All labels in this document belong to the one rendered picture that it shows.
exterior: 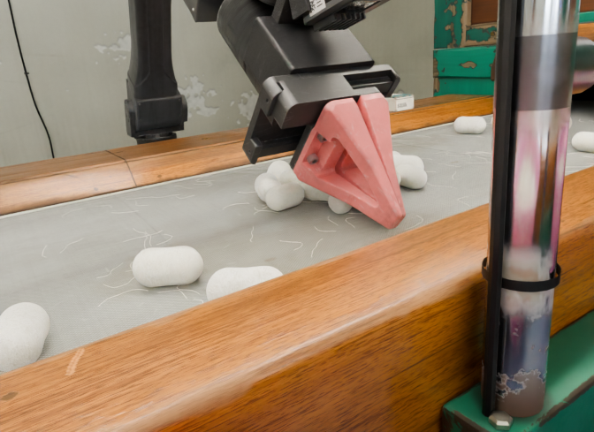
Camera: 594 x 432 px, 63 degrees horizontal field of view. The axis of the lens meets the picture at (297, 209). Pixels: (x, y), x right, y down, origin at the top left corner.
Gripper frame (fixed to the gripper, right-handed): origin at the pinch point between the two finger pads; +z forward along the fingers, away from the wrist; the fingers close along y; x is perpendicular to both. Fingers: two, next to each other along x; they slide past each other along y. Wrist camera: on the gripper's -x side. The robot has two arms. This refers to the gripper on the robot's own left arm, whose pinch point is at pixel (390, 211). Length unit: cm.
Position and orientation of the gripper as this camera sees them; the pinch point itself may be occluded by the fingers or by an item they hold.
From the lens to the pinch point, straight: 30.2
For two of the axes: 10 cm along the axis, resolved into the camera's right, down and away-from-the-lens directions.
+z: 4.7, 7.8, -4.1
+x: -3.0, 5.8, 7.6
